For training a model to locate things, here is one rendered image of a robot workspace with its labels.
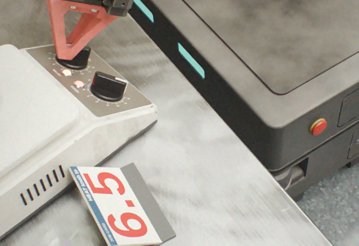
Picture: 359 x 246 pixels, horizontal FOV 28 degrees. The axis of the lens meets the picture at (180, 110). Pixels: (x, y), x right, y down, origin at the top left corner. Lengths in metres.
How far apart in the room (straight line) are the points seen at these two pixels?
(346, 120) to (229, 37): 0.27
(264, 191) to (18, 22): 0.35
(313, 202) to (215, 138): 0.85
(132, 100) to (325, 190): 0.92
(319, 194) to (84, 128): 0.97
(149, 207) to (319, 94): 0.64
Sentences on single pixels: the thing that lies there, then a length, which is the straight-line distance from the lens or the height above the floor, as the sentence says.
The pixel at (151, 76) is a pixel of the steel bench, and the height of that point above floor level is 0.75.
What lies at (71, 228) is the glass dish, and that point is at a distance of 0.65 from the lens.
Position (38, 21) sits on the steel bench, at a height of 0.75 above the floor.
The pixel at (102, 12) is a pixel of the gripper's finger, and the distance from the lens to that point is 0.67.
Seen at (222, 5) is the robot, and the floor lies 0.36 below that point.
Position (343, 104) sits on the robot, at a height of 0.32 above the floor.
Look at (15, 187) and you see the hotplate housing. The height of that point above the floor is 0.81.
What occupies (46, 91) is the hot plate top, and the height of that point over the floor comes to 0.84.
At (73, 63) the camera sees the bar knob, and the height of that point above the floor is 0.80.
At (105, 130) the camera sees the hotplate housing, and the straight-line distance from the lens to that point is 0.65.
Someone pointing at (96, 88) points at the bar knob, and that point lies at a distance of 0.68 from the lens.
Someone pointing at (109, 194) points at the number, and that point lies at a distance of 0.65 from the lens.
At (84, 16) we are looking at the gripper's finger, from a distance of 0.71.
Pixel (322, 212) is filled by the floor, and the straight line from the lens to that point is 1.53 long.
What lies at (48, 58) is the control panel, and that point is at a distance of 0.71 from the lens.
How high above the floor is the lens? 1.33
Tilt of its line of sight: 53 degrees down
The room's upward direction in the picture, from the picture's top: 5 degrees counter-clockwise
